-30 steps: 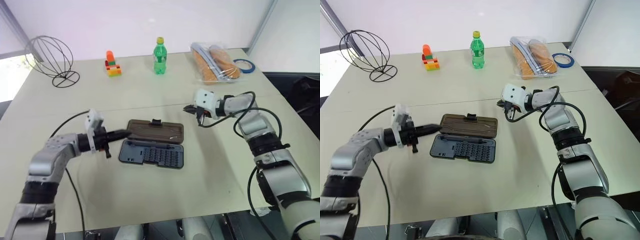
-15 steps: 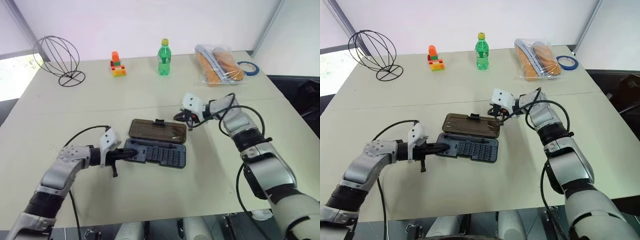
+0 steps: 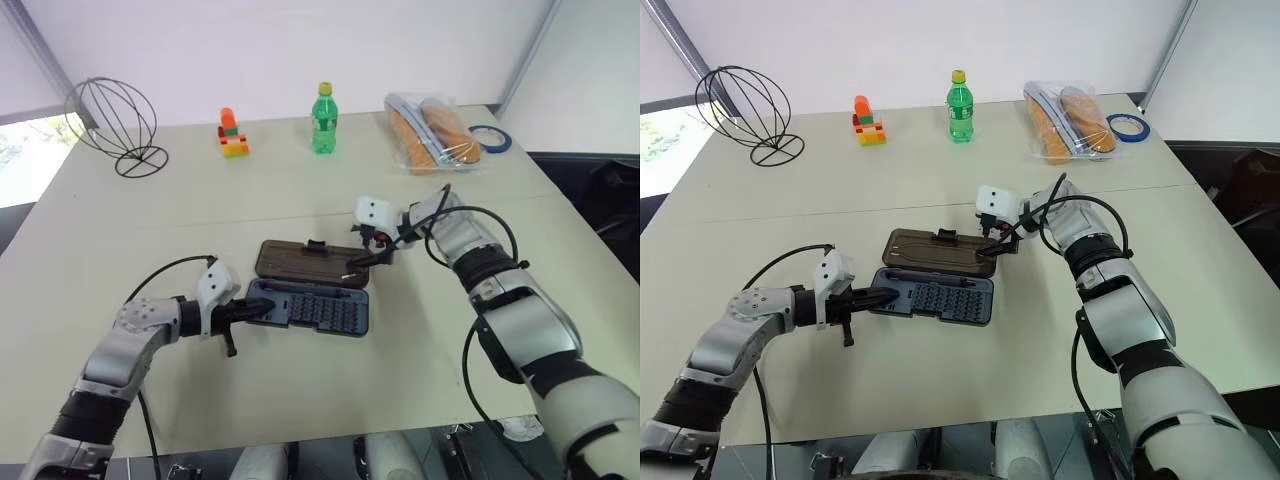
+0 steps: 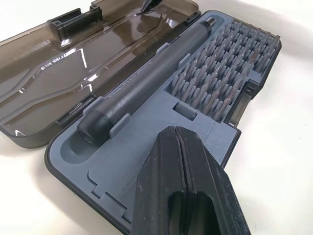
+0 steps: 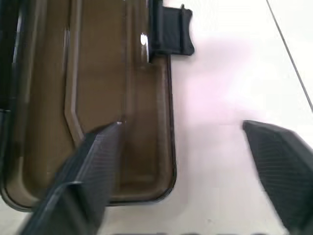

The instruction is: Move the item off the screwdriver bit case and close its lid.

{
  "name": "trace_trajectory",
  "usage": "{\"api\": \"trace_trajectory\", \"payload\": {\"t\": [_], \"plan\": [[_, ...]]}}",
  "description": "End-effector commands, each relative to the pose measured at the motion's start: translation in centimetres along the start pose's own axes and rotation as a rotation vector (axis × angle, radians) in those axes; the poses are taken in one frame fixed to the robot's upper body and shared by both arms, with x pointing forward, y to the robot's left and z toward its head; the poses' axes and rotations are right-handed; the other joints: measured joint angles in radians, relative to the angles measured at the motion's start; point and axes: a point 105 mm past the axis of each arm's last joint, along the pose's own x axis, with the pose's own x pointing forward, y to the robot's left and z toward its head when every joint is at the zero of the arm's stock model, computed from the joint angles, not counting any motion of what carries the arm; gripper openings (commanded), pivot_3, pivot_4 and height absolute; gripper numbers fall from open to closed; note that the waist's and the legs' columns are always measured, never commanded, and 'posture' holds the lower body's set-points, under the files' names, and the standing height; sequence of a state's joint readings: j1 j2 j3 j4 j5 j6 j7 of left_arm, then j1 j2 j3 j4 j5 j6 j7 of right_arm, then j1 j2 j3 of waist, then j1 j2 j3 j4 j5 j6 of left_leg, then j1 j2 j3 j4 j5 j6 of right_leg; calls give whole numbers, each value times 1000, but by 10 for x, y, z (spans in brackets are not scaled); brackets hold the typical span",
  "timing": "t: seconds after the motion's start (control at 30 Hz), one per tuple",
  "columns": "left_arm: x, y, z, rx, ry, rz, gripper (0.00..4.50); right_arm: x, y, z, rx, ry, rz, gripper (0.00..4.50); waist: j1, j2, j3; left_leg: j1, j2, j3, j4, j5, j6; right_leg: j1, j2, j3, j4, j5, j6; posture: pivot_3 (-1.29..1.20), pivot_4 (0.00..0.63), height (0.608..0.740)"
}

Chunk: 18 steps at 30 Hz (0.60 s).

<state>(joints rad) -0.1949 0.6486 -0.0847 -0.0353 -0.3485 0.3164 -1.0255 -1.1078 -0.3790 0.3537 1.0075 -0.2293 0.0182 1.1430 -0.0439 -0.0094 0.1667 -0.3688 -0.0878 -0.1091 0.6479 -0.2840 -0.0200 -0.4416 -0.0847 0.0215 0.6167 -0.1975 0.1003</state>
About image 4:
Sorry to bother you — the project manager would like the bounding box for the grey screwdriver bit set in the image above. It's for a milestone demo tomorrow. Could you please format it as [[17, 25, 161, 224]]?
[[168, 19, 282, 123]]

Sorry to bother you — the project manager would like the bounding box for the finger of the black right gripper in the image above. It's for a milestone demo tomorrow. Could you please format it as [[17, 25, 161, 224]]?
[[140, 0, 162, 12]]

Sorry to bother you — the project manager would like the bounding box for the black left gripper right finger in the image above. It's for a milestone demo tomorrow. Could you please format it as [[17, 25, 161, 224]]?
[[174, 126, 252, 235]]

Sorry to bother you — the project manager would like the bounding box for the dark grey electric screwdriver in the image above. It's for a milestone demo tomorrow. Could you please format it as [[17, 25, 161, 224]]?
[[76, 17, 217, 148]]

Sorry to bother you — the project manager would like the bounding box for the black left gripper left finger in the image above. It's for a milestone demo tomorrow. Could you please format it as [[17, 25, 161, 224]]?
[[131, 126, 194, 235]]

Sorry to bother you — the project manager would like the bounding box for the screwdriver bit case, smoky lid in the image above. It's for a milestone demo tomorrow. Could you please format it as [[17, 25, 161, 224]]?
[[0, 0, 283, 235]]

